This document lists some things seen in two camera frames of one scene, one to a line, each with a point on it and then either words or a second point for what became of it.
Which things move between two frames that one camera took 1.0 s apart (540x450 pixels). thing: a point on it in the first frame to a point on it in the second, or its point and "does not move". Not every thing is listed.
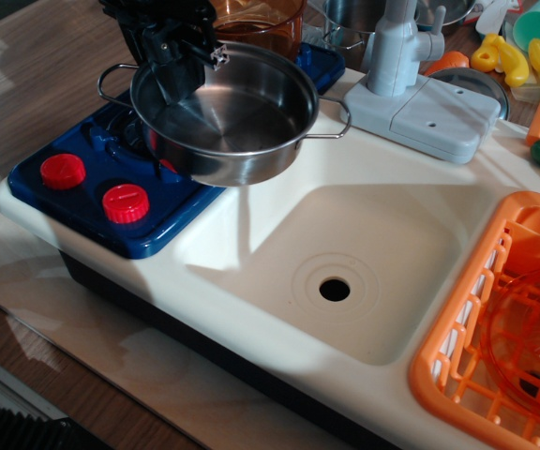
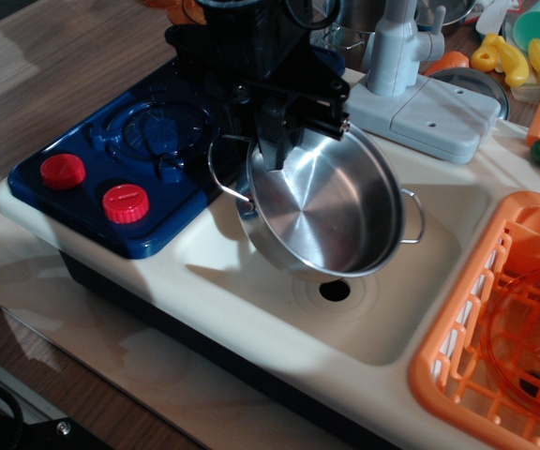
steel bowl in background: [456, 10] does not move
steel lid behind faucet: [478, 82] does not move
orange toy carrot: [453, 59] does not move
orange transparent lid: [526, 340] does not move
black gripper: [177, 59] to [264, 46]
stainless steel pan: [247, 125] to [335, 212]
